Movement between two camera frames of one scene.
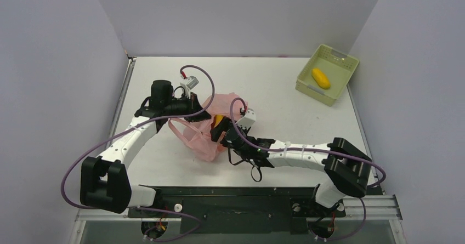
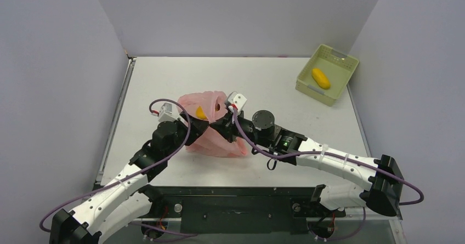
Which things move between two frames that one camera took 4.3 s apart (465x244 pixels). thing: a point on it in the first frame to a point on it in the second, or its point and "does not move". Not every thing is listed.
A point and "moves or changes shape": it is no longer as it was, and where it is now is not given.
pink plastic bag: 197,135 moves or changes shape
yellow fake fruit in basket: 320,78 does not move
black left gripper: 193,105 to 197,128
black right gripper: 225,131 to 227,123
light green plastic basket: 338,67 does not move
